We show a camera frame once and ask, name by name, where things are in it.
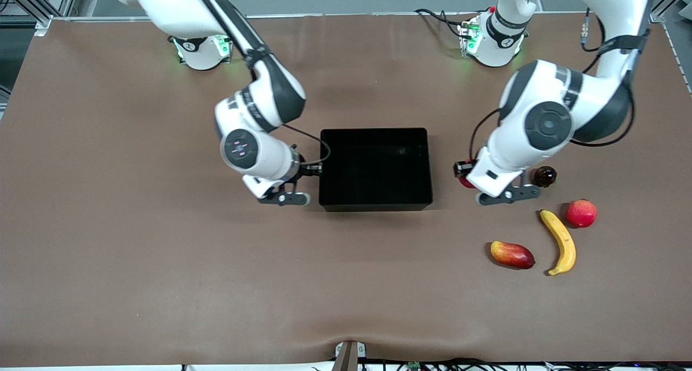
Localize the black plastic box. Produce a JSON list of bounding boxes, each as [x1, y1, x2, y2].
[[318, 128, 433, 213]]

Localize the yellow banana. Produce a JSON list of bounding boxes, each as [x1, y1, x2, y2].
[[539, 209, 577, 276]]

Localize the dark purple plum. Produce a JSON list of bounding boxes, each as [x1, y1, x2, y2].
[[532, 166, 558, 188]]

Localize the red yellow mango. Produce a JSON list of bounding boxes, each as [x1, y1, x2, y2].
[[490, 241, 536, 270]]

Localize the brown table cover sheet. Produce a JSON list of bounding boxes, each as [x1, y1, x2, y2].
[[0, 11, 692, 367]]

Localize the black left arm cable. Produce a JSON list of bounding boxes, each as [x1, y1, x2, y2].
[[469, 8, 650, 164]]

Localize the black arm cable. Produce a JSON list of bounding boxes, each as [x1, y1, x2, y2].
[[469, 8, 650, 164], [187, 0, 332, 167]]

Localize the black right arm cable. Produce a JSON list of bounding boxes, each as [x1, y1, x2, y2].
[[187, 0, 332, 167]]

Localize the black base power cable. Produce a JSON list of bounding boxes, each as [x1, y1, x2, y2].
[[414, 8, 472, 39]]

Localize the tangled black cables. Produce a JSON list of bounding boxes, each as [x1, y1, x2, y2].
[[362, 357, 692, 371]]

